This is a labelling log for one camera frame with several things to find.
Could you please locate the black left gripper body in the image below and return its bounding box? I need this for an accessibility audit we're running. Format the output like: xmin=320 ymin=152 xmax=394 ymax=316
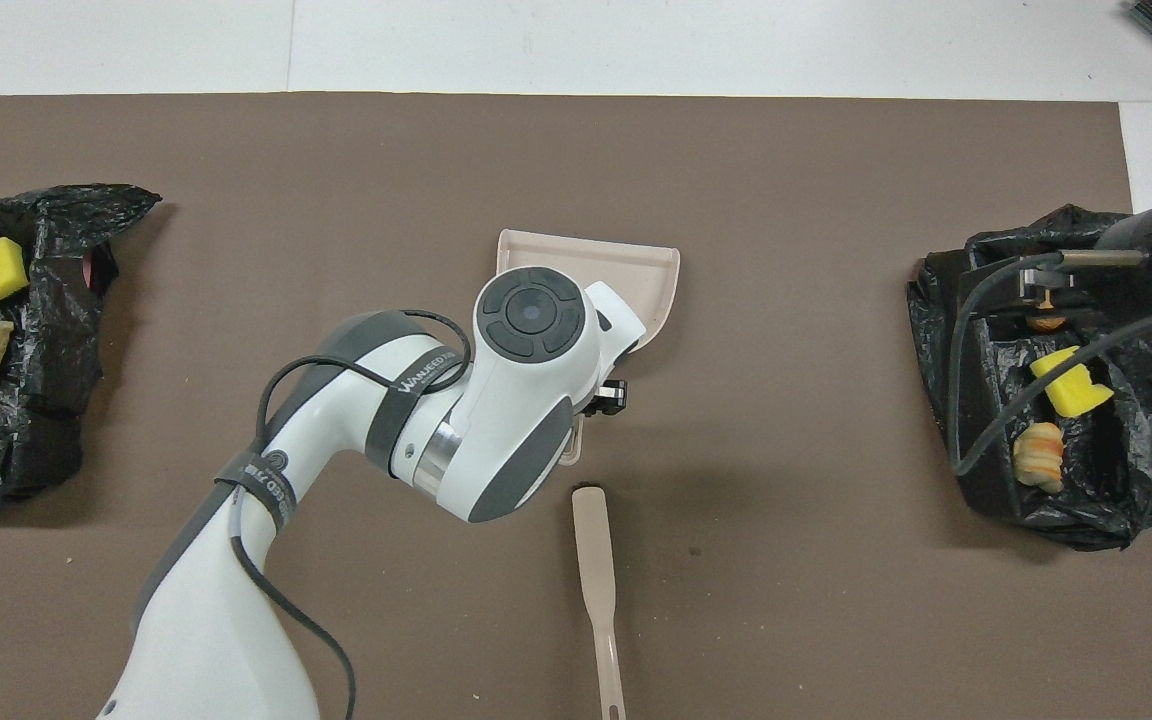
xmin=581 ymin=378 xmax=630 ymax=417

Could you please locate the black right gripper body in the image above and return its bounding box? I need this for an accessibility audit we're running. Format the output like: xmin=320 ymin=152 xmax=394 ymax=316
xmin=1016 ymin=253 xmax=1152 ymax=319

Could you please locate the yellow sponge piece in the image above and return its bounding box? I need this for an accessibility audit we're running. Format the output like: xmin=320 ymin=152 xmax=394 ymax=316
xmin=0 ymin=237 xmax=31 ymax=307
xmin=1028 ymin=346 xmax=1116 ymax=418

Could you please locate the beige plastic dustpan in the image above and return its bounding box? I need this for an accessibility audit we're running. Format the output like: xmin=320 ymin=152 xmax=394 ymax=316
xmin=495 ymin=229 xmax=682 ymax=469

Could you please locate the beige hand brush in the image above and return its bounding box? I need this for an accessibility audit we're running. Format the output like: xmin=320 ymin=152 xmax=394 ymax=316
xmin=571 ymin=485 xmax=628 ymax=720

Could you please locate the pale flaky pastry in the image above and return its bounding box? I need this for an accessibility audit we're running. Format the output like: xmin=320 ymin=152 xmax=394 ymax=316
xmin=1013 ymin=421 xmax=1066 ymax=495

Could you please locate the black bag-lined trash bin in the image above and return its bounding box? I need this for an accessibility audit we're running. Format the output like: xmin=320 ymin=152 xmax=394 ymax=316
xmin=0 ymin=183 xmax=163 ymax=513
xmin=904 ymin=204 xmax=1152 ymax=553

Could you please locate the brown table mat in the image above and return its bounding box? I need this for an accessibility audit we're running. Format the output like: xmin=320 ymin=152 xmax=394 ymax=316
xmin=0 ymin=93 xmax=1152 ymax=720

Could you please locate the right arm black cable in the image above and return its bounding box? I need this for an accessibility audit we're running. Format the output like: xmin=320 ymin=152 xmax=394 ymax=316
xmin=947 ymin=250 xmax=1152 ymax=477

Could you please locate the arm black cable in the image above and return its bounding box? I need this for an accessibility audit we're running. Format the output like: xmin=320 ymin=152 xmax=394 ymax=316
xmin=228 ymin=309 xmax=473 ymax=720
xmin=947 ymin=250 xmax=1152 ymax=477

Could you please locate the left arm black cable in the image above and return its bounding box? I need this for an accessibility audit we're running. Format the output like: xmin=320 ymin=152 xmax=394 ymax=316
xmin=228 ymin=309 xmax=473 ymax=720

